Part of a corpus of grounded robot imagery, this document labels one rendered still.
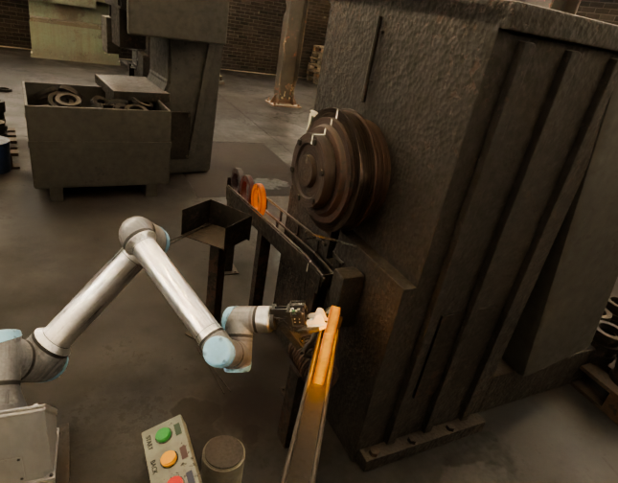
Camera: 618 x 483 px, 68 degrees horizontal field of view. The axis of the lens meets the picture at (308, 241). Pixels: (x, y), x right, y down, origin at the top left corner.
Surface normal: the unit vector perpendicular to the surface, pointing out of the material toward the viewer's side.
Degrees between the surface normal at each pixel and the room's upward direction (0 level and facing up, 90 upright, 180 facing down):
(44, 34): 90
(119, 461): 0
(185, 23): 90
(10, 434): 90
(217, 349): 53
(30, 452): 90
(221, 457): 0
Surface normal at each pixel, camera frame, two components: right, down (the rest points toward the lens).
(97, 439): 0.16, -0.88
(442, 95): -0.89, 0.07
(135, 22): 0.54, 0.46
